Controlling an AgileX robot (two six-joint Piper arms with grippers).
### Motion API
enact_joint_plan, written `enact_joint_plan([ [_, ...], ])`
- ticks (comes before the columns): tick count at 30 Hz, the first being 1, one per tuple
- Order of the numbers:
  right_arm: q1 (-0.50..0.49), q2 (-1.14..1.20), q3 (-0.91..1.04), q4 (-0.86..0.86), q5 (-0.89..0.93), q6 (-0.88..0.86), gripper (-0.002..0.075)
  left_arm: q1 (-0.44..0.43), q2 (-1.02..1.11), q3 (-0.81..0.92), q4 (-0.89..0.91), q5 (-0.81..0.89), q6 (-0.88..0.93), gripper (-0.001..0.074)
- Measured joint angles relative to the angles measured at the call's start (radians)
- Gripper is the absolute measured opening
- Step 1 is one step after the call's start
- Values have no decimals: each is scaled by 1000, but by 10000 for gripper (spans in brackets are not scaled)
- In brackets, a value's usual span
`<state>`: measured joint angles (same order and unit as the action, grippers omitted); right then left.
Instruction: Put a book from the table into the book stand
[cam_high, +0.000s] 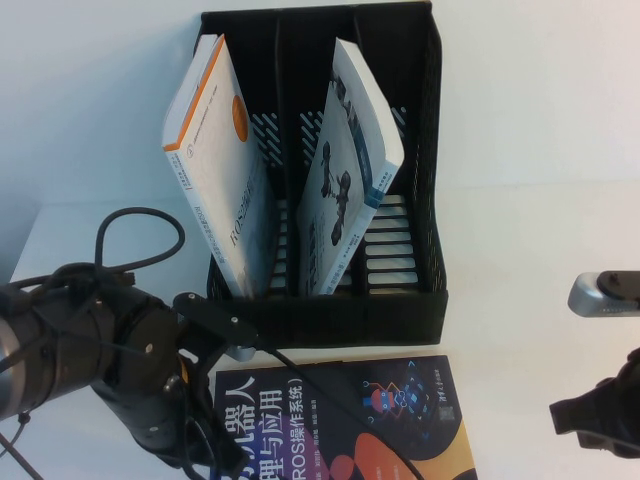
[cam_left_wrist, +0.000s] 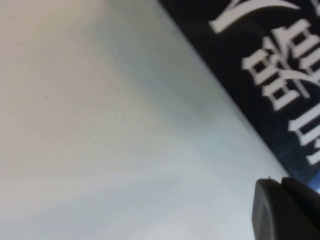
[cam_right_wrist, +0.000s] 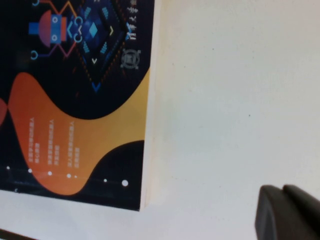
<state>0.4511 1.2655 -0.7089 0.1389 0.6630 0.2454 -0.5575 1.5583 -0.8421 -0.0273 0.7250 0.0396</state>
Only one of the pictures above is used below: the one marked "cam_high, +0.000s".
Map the black plastic three-slot book stand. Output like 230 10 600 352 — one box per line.
197 0 450 351

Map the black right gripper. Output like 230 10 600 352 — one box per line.
548 347 640 460

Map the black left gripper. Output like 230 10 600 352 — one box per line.
94 349 239 480

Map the dark colourful robot ROS book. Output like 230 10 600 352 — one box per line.
214 355 476 480

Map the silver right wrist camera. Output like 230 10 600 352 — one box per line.
567 271 640 320

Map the white orange ROS2 book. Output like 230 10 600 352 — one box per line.
160 33 281 301

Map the thin black cable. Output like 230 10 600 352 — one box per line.
0 412 44 480

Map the white car suspension book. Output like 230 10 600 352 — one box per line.
297 37 405 296

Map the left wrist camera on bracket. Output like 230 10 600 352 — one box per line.
172 292 261 362

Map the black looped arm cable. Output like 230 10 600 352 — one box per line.
93 206 187 284

